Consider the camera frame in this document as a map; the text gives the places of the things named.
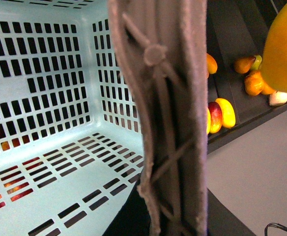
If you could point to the brown basket handle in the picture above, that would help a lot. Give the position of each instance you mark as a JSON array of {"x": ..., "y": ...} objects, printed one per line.
[{"x": 160, "y": 46}]

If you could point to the light teal plastic basket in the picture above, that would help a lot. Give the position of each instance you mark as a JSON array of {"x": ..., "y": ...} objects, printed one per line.
[{"x": 71, "y": 147}]

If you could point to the yellow mango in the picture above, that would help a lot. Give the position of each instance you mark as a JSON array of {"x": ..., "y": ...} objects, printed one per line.
[{"x": 274, "y": 62}]

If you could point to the black fruit display tray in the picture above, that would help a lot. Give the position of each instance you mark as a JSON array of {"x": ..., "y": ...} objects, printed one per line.
[{"x": 236, "y": 29}]

